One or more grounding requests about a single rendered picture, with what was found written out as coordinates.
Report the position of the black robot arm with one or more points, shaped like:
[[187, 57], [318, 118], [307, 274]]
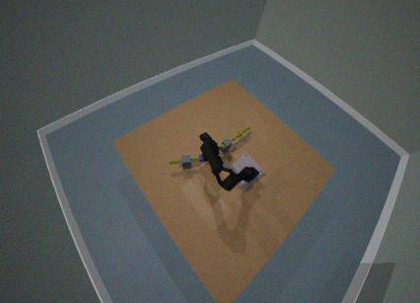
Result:
[[208, 148]]

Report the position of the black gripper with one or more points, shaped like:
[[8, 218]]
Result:
[[219, 158]]

